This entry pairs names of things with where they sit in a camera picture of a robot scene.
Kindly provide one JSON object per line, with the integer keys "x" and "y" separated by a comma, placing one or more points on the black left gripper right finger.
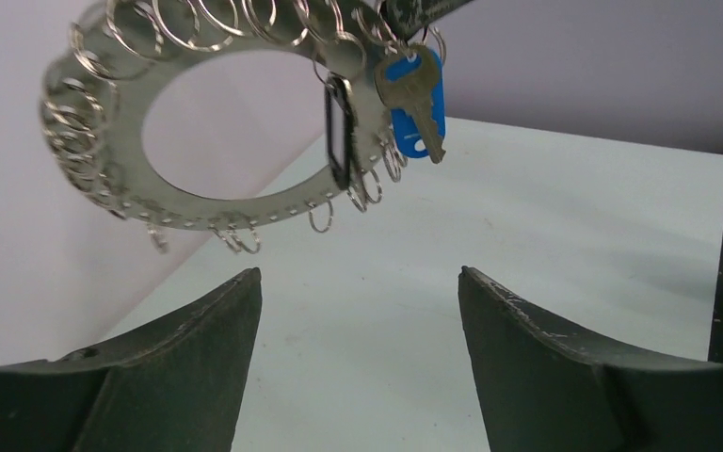
{"x": 545, "y": 383}

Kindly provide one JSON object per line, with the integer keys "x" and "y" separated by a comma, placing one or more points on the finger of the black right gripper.
{"x": 406, "y": 17}

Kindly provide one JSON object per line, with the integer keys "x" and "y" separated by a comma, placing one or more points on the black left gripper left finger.
{"x": 173, "y": 384}

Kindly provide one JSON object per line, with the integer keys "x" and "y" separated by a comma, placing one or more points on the silver key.
{"x": 414, "y": 93}

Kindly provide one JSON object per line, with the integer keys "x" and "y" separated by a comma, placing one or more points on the black key tag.
{"x": 340, "y": 121}

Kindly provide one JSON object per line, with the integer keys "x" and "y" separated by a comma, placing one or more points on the blue key tag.
{"x": 408, "y": 134}

